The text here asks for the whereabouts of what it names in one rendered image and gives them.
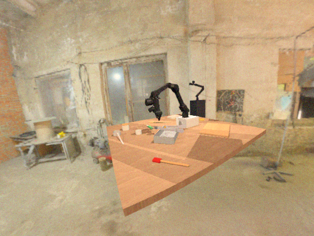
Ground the beige short cylinder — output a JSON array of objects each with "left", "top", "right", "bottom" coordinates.
[{"left": 135, "top": 129, "right": 142, "bottom": 135}]

